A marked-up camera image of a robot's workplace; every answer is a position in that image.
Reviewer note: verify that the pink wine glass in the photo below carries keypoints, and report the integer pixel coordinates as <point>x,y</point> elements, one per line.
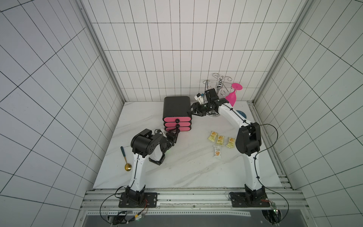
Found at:
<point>231,97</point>

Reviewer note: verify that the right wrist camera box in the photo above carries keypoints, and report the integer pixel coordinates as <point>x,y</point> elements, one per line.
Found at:
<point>199,98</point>

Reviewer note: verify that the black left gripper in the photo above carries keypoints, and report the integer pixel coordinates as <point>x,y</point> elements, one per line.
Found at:
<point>172,135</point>

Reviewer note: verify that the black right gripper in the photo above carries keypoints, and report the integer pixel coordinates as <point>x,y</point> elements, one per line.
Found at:
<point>202,107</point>

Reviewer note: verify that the black drawer cabinet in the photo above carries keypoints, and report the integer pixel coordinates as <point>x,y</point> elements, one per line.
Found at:
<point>176,107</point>

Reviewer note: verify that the small blue bowl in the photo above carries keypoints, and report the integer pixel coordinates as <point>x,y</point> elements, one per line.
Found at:
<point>242,114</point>

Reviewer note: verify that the pink bottom drawer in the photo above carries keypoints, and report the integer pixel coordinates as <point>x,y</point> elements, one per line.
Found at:
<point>187,128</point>

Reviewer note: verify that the gold spoon blue handle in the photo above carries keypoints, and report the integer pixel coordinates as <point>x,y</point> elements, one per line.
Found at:
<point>128,166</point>

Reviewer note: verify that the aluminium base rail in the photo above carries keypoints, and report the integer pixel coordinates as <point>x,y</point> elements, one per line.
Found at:
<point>182,201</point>

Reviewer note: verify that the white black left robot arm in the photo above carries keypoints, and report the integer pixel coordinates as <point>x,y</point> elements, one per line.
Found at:
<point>146,146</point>

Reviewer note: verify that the chrome wine glass rack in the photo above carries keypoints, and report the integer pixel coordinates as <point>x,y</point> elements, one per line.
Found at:
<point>221,84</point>

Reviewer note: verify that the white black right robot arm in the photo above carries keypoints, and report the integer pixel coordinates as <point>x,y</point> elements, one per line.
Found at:
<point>248,143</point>

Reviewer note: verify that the pink top drawer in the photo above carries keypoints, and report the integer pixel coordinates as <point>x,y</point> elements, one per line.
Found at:
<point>177,119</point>

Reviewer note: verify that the pink drawer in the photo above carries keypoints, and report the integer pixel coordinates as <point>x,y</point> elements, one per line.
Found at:
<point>187,128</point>
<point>174,124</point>
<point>177,119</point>

